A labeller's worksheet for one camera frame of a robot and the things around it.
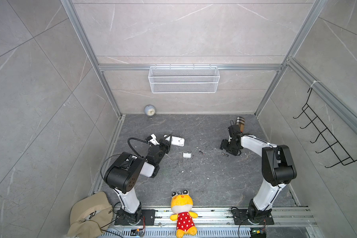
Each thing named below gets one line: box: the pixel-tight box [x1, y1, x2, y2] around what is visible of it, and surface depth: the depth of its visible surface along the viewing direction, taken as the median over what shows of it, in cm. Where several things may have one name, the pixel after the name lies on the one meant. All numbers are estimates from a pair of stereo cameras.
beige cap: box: [66, 191, 114, 238], surface depth 74 cm
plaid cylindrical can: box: [236, 116, 245, 133], surface depth 113 cm
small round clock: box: [144, 104, 157, 119], surface depth 117 cm
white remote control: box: [163, 134, 185, 147], surface depth 89 cm
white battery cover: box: [182, 152, 192, 159], surface depth 97 cm
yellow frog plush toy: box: [169, 188, 199, 238], surface depth 72 cm
